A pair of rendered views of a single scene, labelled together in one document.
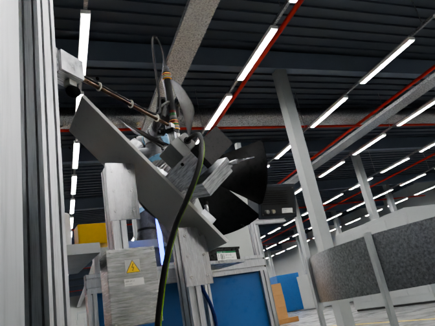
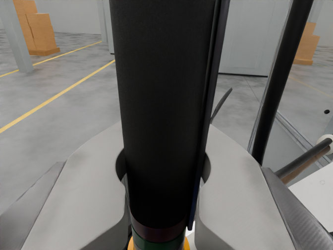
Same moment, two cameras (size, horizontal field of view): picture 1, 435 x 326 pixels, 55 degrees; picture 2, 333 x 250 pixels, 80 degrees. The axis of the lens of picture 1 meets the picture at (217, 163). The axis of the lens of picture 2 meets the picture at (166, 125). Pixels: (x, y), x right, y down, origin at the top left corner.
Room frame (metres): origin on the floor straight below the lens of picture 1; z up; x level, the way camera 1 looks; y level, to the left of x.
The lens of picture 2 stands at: (1.72, 0.19, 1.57)
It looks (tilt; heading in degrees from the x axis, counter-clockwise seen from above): 31 degrees down; 210
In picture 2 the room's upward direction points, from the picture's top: 2 degrees clockwise
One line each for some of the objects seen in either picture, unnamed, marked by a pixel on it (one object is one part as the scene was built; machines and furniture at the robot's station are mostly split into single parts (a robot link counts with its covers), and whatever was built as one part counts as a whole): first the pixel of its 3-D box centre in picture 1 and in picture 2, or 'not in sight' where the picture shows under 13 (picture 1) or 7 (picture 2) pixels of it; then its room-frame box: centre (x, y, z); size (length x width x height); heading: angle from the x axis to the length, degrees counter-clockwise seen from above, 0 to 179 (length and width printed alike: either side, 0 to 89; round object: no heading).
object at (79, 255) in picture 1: (47, 263); not in sight; (1.28, 0.57, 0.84); 0.36 x 0.24 x 0.03; 31
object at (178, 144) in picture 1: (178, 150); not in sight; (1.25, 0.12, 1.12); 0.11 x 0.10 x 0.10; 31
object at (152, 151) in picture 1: (150, 154); not in sight; (1.88, 0.31, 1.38); 0.11 x 0.08 x 0.11; 94
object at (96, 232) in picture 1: (94, 237); not in sight; (1.81, 0.59, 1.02); 0.16 x 0.10 x 0.11; 121
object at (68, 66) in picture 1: (63, 68); not in sight; (1.08, 0.41, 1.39); 0.10 x 0.07 x 0.08; 156
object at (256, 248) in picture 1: (254, 237); not in sight; (2.24, -0.12, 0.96); 0.03 x 0.03 x 0.20; 31
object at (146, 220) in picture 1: (147, 218); not in sight; (2.38, 0.46, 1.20); 0.13 x 0.12 x 0.14; 94
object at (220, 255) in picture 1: (211, 259); not in sight; (1.91, 0.11, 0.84); 0.22 x 0.17 x 0.07; 136
